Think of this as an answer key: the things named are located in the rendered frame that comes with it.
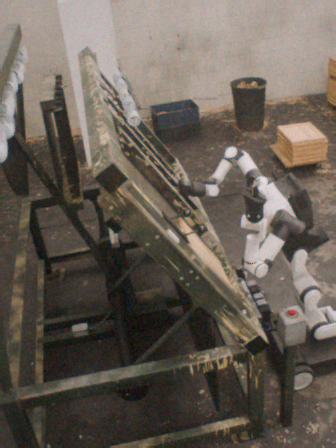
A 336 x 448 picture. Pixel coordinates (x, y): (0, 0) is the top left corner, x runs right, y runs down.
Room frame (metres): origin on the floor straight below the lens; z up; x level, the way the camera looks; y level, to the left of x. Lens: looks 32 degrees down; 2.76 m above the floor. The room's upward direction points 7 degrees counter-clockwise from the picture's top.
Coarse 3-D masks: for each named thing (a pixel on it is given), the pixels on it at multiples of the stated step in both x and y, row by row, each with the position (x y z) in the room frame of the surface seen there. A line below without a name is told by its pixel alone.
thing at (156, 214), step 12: (132, 192) 2.01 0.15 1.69; (144, 204) 2.01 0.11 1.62; (156, 216) 2.02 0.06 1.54; (168, 228) 2.02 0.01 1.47; (180, 240) 2.03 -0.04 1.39; (192, 252) 2.04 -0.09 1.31; (204, 264) 2.04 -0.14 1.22; (216, 276) 2.05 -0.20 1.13; (228, 288) 2.06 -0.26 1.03; (240, 300) 2.07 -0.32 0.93
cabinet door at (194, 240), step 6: (180, 222) 2.43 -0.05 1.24; (186, 228) 2.39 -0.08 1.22; (192, 234) 2.42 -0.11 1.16; (192, 240) 2.28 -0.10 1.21; (198, 240) 2.43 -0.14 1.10; (198, 246) 2.32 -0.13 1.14; (204, 246) 2.44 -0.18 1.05; (204, 252) 2.33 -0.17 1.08; (210, 252) 2.46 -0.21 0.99; (204, 258) 2.22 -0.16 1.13; (210, 258) 2.35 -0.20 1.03; (216, 258) 2.47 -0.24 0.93; (210, 264) 2.22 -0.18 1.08; (216, 264) 2.36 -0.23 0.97; (216, 270) 2.23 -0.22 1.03; (222, 270) 2.36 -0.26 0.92; (222, 276) 2.25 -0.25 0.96; (228, 282) 2.26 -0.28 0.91
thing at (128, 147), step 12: (108, 108) 2.55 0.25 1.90; (120, 120) 2.56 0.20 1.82; (120, 132) 2.58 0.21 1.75; (120, 144) 2.58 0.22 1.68; (132, 144) 2.59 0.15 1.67; (132, 156) 2.58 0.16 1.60; (144, 156) 2.60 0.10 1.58; (144, 168) 2.59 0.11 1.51; (156, 168) 2.64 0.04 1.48; (156, 180) 2.60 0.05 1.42; (168, 192) 2.61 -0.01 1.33; (180, 204) 2.62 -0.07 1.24; (192, 216) 2.62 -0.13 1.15; (192, 228) 2.62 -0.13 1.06; (204, 240) 2.63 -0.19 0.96; (216, 240) 2.64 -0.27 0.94
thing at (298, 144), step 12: (288, 132) 5.42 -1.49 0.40; (300, 132) 5.39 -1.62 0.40; (312, 132) 5.35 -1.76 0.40; (276, 144) 5.71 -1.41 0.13; (288, 144) 5.25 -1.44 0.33; (300, 144) 5.13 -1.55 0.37; (312, 144) 5.14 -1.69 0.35; (324, 144) 5.16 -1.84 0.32; (288, 156) 5.24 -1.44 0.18; (300, 156) 5.15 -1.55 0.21; (312, 156) 5.15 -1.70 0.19; (324, 156) 5.17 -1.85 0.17; (288, 168) 5.16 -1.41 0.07
